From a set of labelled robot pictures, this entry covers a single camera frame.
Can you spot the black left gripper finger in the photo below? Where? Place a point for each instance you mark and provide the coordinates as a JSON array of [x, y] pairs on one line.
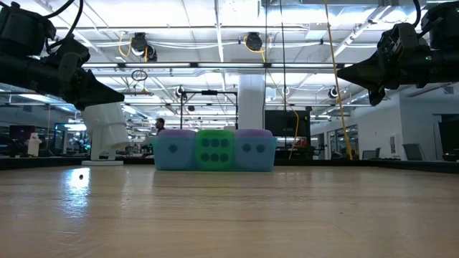
[[86, 103], [93, 87]]

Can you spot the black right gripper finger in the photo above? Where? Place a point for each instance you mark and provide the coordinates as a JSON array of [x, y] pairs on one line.
[[373, 66], [373, 81]]

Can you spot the teal translucent plastic bin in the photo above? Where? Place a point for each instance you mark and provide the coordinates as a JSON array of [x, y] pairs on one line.
[[156, 163]]

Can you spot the purple foam die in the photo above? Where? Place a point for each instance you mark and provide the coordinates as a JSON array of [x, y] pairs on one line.
[[254, 161], [183, 161]]

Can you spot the green foam die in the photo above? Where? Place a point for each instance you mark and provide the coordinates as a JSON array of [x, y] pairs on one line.
[[229, 149]]

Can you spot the white cylinder device on stand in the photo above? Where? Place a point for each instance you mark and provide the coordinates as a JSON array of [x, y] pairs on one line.
[[105, 129]]

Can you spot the dark computer monitor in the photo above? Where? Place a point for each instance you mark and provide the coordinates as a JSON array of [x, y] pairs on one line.
[[19, 130]]

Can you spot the person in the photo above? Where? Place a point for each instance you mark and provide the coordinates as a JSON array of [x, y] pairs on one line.
[[160, 123]]

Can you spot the white building pillar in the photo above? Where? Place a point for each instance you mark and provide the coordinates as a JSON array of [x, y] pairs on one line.
[[251, 104]]

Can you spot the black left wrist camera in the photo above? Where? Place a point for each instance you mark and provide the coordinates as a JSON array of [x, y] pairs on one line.
[[21, 28]]

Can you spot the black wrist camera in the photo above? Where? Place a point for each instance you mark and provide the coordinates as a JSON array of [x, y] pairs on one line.
[[443, 25], [21, 28]]

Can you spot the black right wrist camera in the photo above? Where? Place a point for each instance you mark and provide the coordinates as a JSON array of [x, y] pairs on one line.
[[443, 25]]

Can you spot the black wall monitor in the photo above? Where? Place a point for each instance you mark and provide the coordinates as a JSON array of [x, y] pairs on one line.
[[287, 123]]

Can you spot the black metal gantry frame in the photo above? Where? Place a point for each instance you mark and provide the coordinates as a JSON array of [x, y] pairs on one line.
[[209, 92]]

